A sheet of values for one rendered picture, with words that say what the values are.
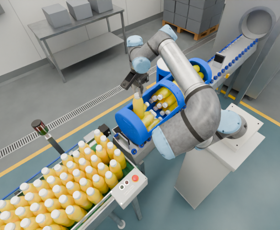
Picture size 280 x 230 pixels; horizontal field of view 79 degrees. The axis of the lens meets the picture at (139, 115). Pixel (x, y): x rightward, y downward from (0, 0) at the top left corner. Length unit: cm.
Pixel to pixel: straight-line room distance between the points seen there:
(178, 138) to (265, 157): 225
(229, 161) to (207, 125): 62
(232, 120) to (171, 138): 45
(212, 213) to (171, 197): 44
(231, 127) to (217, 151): 26
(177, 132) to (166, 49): 32
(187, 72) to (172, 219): 174
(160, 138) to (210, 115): 16
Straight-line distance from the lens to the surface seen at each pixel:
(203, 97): 52
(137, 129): 108
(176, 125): 52
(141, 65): 75
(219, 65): 207
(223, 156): 111
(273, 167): 269
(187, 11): 466
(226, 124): 90
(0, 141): 328
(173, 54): 66
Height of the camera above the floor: 208
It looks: 51 degrees down
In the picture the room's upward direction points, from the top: 5 degrees counter-clockwise
